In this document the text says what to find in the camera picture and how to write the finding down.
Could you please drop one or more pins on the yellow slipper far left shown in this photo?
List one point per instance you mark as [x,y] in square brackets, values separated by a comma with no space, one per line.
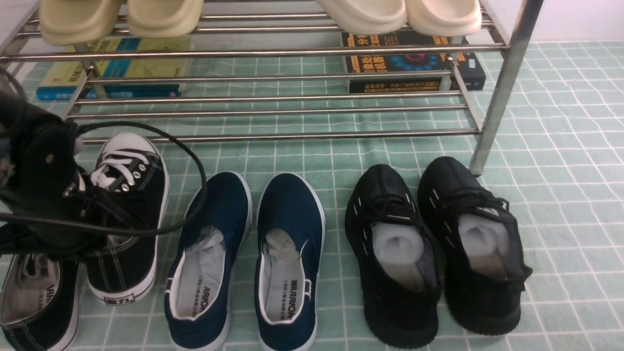
[68,22]

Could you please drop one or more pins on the black canvas sneaker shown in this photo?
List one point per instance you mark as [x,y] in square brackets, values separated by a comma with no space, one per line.
[40,303]
[135,183]

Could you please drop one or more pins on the navy slip-on shoe right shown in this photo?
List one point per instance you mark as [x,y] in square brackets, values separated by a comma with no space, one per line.
[291,229]

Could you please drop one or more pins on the yellow blue book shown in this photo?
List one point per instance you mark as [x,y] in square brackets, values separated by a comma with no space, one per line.
[63,77]

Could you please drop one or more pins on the silver metal shoe rack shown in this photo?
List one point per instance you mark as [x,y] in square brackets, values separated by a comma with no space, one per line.
[450,95]

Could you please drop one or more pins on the yellow slipper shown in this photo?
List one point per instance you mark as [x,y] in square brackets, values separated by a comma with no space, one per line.
[68,22]
[159,19]

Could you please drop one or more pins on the black knit sneaker right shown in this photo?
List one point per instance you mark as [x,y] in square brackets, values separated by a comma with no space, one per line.
[485,270]

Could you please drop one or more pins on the black knit sneaker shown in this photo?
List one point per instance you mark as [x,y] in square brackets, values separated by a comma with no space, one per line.
[398,260]
[485,270]

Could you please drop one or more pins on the cream slipper far right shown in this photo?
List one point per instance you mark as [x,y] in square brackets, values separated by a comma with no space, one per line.
[444,18]

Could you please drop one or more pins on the cream slipper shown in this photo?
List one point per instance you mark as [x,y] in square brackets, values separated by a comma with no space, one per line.
[444,18]
[366,17]

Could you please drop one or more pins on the black knit sneaker left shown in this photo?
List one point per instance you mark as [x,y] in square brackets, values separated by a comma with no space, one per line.
[398,260]

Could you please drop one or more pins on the navy slip-on shoe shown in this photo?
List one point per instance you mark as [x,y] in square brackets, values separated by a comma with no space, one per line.
[291,229]
[197,296]

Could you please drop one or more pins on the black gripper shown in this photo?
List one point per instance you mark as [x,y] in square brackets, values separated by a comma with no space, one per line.
[41,184]

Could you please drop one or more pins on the navy slip-on shoe left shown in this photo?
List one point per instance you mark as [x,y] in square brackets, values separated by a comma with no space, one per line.
[197,296]

